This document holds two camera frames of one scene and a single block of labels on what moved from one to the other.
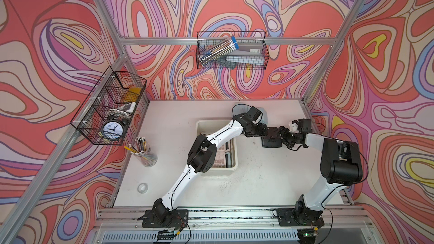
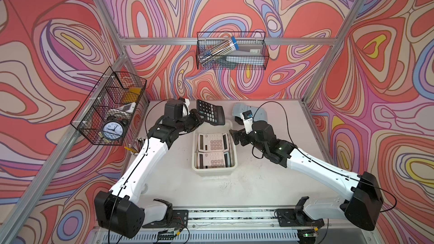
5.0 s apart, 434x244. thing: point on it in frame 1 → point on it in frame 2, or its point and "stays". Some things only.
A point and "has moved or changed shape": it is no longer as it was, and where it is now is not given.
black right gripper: (285, 131) → (242, 135)
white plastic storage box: (226, 157) stays
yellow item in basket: (131, 95) stays
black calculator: (272, 139) has moved or changed shape
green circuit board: (168, 234) stays
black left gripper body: (256, 130) → (189, 123)
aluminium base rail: (120, 225) stays
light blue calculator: (241, 109) stays
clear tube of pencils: (222, 48) stays
